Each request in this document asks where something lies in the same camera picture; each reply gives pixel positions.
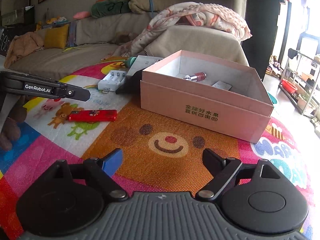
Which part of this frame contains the beige covered sofa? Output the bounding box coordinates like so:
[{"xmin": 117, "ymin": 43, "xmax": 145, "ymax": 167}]
[{"xmin": 9, "ymin": 13, "xmax": 248, "ymax": 80}]

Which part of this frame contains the person's left hand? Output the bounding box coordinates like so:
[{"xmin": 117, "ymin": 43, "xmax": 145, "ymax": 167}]
[{"xmin": 1, "ymin": 96, "xmax": 27, "ymax": 151}]

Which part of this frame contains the peach cloth on sofa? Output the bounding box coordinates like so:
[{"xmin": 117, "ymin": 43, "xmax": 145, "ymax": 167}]
[{"xmin": 4, "ymin": 32, "xmax": 44, "ymax": 69}]

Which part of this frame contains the red lighter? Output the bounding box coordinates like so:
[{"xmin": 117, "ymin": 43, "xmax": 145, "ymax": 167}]
[{"xmin": 68, "ymin": 109, "xmax": 118, "ymax": 122}]

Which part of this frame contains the teal handled tool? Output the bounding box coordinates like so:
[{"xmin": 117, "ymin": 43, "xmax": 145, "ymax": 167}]
[{"xmin": 120, "ymin": 56, "xmax": 137, "ymax": 69}]

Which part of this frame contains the yellow cushion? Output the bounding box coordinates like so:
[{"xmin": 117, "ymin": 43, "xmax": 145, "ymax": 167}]
[{"xmin": 44, "ymin": 24, "xmax": 69, "ymax": 49}]

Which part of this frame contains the white battery charger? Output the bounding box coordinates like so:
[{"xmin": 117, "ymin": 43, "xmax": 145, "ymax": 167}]
[{"xmin": 98, "ymin": 70, "xmax": 127, "ymax": 93}]

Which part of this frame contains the black plug adapter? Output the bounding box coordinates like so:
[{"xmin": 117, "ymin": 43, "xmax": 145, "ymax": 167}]
[{"xmin": 116, "ymin": 70, "xmax": 142, "ymax": 94}]

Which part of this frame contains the pink plush toy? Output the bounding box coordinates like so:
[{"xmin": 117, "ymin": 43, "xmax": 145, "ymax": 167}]
[{"xmin": 73, "ymin": 11, "xmax": 91, "ymax": 20}]

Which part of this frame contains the pink cardboard box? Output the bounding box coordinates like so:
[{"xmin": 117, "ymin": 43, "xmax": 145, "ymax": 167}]
[{"xmin": 140, "ymin": 50, "xmax": 274, "ymax": 143}]

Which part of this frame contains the beige pillow blue strap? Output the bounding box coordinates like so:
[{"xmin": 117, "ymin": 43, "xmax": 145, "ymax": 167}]
[{"xmin": 128, "ymin": 0, "xmax": 181, "ymax": 14}]

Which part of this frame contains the floral pink blanket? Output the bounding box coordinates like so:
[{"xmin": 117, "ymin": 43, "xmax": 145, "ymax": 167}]
[{"xmin": 113, "ymin": 2, "xmax": 252, "ymax": 57}]

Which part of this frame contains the metal shelf rack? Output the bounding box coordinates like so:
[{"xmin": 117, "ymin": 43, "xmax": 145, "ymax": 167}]
[{"xmin": 279, "ymin": 48, "xmax": 319, "ymax": 118}]

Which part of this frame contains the colourful cartoon play mat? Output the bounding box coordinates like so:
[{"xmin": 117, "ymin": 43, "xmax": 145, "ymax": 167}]
[{"xmin": 0, "ymin": 60, "xmax": 316, "ymax": 240}]

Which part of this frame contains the red lip gloss tube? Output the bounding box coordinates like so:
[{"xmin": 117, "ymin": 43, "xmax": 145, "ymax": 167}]
[{"xmin": 183, "ymin": 72, "xmax": 206, "ymax": 82}]

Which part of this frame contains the red plastic basin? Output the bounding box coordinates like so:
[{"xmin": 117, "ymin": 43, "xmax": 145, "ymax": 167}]
[{"xmin": 281, "ymin": 79, "xmax": 298, "ymax": 94}]

